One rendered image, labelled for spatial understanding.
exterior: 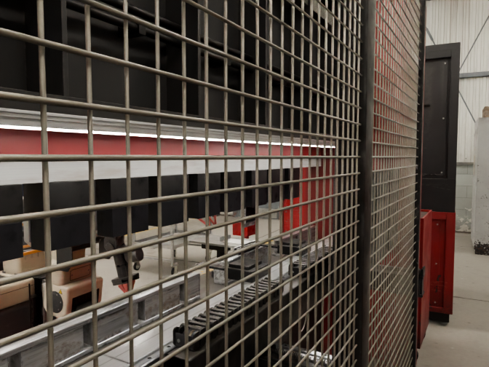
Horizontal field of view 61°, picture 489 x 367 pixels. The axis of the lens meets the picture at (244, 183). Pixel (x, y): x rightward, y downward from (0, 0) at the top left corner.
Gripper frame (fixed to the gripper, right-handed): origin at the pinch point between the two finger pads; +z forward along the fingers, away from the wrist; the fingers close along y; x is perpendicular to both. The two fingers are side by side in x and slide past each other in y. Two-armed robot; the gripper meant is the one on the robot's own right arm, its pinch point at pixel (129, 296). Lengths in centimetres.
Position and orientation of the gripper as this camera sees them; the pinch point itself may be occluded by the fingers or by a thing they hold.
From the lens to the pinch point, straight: 189.8
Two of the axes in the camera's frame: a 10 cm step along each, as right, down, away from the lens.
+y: 9.3, -2.3, -2.9
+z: 2.3, 9.7, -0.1
